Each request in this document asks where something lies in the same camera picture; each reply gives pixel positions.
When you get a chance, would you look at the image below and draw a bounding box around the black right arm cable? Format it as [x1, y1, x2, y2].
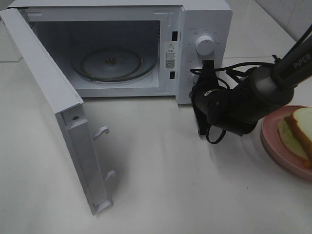
[189, 54, 281, 144]

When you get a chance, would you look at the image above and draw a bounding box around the white microwave door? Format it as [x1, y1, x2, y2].
[0, 8, 113, 215]

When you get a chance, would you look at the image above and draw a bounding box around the white bread sandwich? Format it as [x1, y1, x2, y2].
[277, 107, 312, 169]

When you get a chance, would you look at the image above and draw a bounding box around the white microwave oven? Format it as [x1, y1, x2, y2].
[1, 0, 233, 104]

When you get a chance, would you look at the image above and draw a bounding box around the white upper microwave knob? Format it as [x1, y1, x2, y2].
[195, 35, 215, 56]

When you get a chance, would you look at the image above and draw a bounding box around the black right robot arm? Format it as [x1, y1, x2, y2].
[190, 28, 312, 144]

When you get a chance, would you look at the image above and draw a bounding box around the glass microwave turntable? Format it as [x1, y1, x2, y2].
[72, 47, 158, 83]

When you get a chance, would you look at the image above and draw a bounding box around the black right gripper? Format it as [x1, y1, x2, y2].
[190, 60, 256, 137]

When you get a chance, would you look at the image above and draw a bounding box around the pink round plate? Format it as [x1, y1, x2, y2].
[260, 105, 312, 182]

